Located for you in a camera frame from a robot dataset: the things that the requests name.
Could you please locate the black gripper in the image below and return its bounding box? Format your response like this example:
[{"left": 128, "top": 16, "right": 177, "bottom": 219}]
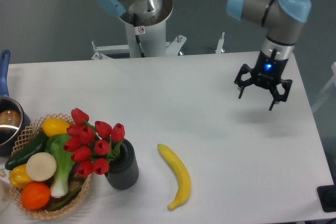
[{"left": 234, "top": 50, "right": 293, "bottom": 111}]

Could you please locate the red tulip bouquet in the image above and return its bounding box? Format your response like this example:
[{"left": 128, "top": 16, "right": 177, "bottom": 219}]
[{"left": 63, "top": 108, "right": 125, "bottom": 177}]

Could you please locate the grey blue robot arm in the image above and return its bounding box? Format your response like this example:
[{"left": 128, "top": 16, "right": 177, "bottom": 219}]
[{"left": 96, "top": 0, "right": 311, "bottom": 104}]

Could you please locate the dark grey ribbed vase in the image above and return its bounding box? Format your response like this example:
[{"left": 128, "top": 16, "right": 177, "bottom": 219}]
[{"left": 107, "top": 139, "right": 139, "bottom": 190}]

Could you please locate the black device at table edge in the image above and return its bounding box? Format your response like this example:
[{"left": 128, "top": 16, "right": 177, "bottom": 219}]
[{"left": 317, "top": 185, "right": 335, "bottom": 212}]

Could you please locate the yellow banana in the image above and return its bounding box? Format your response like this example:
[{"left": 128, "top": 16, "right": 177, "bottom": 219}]
[{"left": 157, "top": 144, "right": 191, "bottom": 211}]

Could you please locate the purple red radish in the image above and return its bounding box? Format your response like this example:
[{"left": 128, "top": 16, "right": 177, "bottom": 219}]
[{"left": 71, "top": 163, "right": 80, "bottom": 176}]

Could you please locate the yellow squash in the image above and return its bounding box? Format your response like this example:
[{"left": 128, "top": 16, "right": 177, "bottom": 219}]
[{"left": 42, "top": 118, "right": 70, "bottom": 137}]

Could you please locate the green bok choy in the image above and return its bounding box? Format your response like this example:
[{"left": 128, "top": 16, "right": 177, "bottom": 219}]
[{"left": 45, "top": 133, "right": 75, "bottom": 198}]

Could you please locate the green bean pod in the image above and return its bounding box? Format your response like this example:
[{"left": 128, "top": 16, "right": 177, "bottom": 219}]
[{"left": 47, "top": 187, "right": 81, "bottom": 211}]

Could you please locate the green cucumber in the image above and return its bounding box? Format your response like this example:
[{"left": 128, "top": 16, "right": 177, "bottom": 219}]
[{"left": 5, "top": 131, "right": 49, "bottom": 170}]

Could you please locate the woven wicker basket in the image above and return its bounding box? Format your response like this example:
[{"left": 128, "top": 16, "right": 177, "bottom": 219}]
[{"left": 9, "top": 113, "right": 91, "bottom": 220}]

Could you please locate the orange fruit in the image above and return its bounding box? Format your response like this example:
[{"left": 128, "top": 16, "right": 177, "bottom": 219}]
[{"left": 20, "top": 182, "right": 50, "bottom": 210}]

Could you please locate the yellow bell pepper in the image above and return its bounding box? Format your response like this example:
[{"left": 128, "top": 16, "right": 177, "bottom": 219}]
[{"left": 9, "top": 164, "right": 33, "bottom": 189}]

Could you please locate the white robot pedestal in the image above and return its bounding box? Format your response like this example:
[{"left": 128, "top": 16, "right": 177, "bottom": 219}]
[{"left": 91, "top": 0, "right": 226, "bottom": 61}]

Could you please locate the black cable on pedestal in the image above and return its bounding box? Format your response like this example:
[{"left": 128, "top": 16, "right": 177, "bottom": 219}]
[{"left": 132, "top": 13, "right": 145, "bottom": 58}]

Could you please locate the blue handled saucepan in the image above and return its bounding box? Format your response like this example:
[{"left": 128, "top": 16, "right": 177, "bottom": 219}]
[{"left": 1, "top": 49, "right": 30, "bottom": 157}]

